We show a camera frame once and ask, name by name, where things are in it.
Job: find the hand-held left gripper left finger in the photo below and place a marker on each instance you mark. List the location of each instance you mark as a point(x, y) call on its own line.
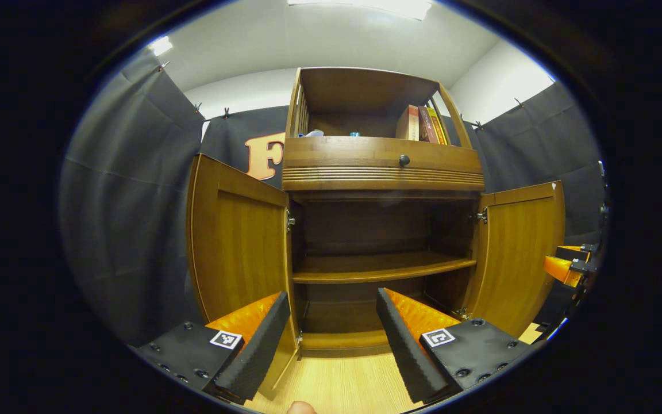
point(262, 345)

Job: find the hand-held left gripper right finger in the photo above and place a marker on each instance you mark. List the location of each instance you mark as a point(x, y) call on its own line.
point(405, 351)

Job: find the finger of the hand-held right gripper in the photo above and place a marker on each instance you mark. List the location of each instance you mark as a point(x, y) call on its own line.
point(575, 249)
point(561, 269)

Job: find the wooden cabinet door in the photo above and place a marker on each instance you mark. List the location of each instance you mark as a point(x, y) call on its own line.
point(520, 259)
point(239, 247)

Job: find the metal door hinge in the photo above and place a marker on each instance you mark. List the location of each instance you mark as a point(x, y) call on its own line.
point(461, 313)
point(290, 221)
point(481, 216)
point(299, 339)

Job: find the wooden inner shelf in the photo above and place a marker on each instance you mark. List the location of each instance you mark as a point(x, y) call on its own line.
point(377, 267)

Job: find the yellow book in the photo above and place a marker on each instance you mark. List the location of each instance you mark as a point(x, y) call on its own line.
point(440, 129)

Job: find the round black drawer knob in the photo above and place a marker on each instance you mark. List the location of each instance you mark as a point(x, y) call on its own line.
point(404, 160)

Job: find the black backdrop cloth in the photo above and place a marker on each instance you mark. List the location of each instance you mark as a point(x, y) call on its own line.
point(130, 201)

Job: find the small white object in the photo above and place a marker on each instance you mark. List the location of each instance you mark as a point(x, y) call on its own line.
point(312, 133)

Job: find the small ceiling light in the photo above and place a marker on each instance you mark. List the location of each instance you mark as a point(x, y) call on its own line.
point(160, 46)

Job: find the long ceiling light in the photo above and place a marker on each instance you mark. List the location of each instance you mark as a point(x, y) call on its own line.
point(365, 7)

